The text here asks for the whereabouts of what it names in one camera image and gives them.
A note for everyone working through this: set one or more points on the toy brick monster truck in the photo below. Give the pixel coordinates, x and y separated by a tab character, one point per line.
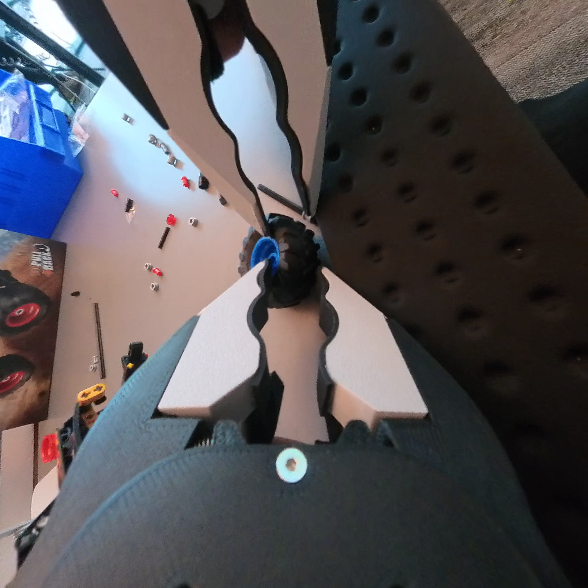
76	427

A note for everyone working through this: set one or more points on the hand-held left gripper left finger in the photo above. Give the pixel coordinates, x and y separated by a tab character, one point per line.
216	358

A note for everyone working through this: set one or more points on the short black axle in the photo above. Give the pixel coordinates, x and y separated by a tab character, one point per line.
163	236

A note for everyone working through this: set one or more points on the long black axle rod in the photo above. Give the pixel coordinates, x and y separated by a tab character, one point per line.
99	340

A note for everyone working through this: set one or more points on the printed toy truck box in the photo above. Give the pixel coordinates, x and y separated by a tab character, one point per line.
27	321

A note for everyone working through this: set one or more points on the black metal pole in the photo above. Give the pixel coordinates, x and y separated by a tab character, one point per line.
46	39

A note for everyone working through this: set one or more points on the clear plastic bag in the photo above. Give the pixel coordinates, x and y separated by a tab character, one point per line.
78	133

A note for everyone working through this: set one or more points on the black toy wheel blue rim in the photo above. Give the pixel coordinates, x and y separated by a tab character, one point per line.
294	257

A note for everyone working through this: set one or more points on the blue storage bin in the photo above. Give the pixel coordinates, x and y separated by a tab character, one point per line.
36	183

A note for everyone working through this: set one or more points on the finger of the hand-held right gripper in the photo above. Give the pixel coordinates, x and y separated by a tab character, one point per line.
183	92
298	69

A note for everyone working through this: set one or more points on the black axle with grey bushing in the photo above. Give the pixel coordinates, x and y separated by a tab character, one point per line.
275	195

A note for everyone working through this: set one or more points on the grey desk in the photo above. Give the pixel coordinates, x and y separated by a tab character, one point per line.
128	321

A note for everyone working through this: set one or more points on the small black connector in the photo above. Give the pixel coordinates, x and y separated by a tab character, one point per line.
128	205

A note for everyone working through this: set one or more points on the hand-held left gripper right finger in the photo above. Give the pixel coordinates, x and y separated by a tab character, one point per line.
372	363

